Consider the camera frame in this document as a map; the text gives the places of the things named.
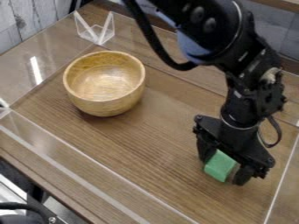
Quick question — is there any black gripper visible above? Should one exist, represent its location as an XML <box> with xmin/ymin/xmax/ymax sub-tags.
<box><xmin>192</xmin><ymin>115</ymin><xmax>277</xmax><ymax>186</ymax></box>

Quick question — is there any green rectangular block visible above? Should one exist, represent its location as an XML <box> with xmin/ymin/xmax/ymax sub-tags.
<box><xmin>203</xmin><ymin>150</ymin><xmax>238</xmax><ymax>183</ymax></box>

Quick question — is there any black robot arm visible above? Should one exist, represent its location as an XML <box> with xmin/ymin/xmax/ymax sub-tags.
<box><xmin>150</xmin><ymin>0</ymin><xmax>286</xmax><ymax>186</ymax></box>

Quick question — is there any wooden bowl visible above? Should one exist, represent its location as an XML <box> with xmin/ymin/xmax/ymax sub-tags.
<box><xmin>63</xmin><ymin>51</ymin><xmax>146</xmax><ymax>116</ymax></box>

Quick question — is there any black stand with cable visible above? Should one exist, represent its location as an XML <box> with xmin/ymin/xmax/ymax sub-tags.
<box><xmin>0</xmin><ymin>195</ymin><xmax>60</xmax><ymax>224</ymax></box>

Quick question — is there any clear acrylic corner bracket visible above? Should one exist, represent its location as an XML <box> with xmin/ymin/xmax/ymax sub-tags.
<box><xmin>74</xmin><ymin>10</ymin><xmax>115</xmax><ymax>46</ymax></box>

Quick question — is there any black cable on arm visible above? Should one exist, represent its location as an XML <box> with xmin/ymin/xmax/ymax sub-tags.
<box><xmin>120</xmin><ymin>0</ymin><xmax>200</xmax><ymax>72</ymax></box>

